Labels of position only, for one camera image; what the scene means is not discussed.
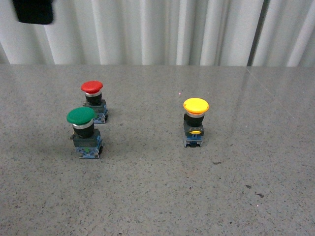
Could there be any red mushroom push button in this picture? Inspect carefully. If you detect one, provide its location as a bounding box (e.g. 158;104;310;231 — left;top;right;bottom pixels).
81;80;108;124

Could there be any yellow mushroom push button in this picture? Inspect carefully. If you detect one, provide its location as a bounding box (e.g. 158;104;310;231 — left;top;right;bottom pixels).
183;97;210;148

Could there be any green mushroom push button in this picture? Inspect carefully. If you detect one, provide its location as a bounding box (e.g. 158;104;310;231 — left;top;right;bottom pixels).
66;107;103;159

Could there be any white pleated curtain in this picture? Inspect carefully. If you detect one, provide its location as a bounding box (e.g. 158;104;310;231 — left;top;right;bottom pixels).
0;0;315;67

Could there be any black object at top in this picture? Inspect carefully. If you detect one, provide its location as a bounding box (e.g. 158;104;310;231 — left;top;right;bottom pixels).
12;0;54;25

